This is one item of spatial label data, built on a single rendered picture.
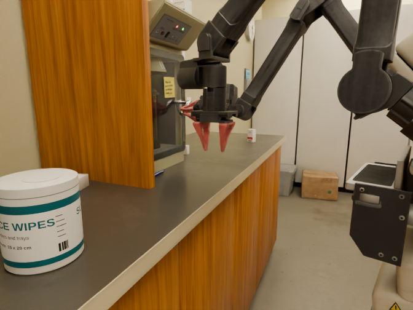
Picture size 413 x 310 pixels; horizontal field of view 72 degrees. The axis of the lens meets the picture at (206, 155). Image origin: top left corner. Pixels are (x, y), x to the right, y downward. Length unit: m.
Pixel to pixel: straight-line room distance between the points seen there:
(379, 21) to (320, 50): 3.39
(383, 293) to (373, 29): 0.55
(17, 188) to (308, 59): 3.69
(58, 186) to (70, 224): 0.07
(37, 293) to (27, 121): 0.82
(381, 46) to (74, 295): 0.60
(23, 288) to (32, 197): 0.14
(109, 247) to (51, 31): 0.77
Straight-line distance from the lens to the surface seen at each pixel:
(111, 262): 0.56
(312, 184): 3.68
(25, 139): 1.25
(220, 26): 0.68
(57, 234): 0.55
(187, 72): 0.73
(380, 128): 3.96
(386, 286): 0.82
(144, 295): 0.67
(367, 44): 0.56
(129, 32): 0.92
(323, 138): 3.94
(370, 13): 0.57
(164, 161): 1.15
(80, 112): 1.05
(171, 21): 1.05
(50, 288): 0.54
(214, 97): 0.68
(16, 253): 0.57
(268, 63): 1.04
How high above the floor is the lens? 1.23
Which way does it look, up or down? 12 degrees down
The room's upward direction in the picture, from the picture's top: straight up
